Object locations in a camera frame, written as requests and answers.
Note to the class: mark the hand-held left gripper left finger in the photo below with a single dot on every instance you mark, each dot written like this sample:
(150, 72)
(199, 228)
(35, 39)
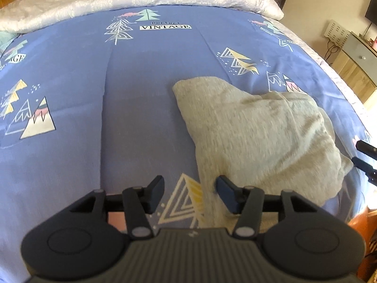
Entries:
(157, 192)

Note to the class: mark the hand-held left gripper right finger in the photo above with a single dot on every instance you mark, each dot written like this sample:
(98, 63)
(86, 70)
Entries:
(225, 191)

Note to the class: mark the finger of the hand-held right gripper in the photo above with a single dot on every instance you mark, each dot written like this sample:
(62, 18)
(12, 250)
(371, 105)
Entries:
(366, 148)
(363, 166)

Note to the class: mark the grey pants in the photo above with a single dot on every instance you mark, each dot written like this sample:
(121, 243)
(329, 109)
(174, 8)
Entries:
(259, 135)

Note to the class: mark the grey and wooden cabinet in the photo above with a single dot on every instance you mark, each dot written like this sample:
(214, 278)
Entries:
(359, 67)

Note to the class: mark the blue printed bed sheet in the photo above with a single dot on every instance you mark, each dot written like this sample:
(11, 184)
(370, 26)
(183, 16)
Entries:
(123, 109)

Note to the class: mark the white perforated box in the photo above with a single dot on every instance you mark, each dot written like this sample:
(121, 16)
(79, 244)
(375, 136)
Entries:
(337, 32)

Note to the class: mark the black television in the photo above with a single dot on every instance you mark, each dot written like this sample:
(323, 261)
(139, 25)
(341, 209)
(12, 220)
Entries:
(371, 0)

